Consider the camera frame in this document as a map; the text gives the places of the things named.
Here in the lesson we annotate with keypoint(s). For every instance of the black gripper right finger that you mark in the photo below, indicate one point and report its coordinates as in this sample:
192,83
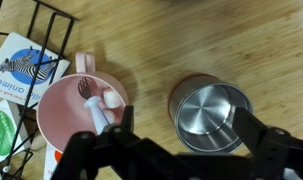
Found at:
259,138

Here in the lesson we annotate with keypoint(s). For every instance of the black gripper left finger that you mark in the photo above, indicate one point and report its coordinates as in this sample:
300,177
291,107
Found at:
124,128

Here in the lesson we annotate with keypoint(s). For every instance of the stainless steel cup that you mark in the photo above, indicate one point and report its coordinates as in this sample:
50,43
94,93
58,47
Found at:
201,107

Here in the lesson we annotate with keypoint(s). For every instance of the pink mug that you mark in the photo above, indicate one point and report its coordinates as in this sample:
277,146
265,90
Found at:
61,111

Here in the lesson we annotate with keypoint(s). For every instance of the orange white board book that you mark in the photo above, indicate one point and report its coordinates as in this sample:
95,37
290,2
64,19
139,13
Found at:
52,158

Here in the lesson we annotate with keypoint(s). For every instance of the green vegetables board book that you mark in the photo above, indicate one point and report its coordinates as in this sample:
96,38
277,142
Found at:
9,119

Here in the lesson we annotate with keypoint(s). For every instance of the wild animals zebra book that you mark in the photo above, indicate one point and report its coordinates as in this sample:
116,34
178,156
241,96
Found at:
18,66

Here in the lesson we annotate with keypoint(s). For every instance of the white handled toy fork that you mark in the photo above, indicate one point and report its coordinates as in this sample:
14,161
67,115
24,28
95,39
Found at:
99,119

